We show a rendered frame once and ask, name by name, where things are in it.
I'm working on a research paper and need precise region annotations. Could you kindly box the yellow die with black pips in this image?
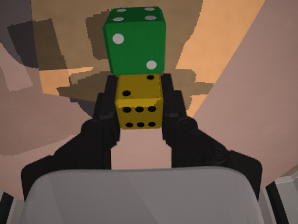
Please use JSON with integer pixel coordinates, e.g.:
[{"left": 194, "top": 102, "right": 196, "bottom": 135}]
[{"left": 115, "top": 74, "right": 164, "bottom": 130}]

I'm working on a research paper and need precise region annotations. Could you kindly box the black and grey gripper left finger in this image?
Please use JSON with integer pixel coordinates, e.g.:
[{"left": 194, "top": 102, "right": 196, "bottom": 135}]
[{"left": 21, "top": 75, "right": 121, "bottom": 202}]

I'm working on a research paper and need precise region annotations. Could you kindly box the orange flat mat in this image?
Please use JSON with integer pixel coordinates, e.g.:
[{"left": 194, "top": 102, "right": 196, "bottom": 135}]
[{"left": 31, "top": 0, "right": 265, "bottom": 117}]

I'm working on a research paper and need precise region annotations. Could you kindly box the green die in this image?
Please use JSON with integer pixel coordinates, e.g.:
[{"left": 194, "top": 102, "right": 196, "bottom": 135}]
[{"left": 102, "top": 6, "right": 166, "bottom": 75}]

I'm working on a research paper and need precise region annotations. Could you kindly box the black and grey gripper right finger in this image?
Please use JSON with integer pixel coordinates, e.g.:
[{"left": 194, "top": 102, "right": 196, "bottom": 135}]
[{"left": 160, "top": 73, "right": 263, "bottom": 200}]

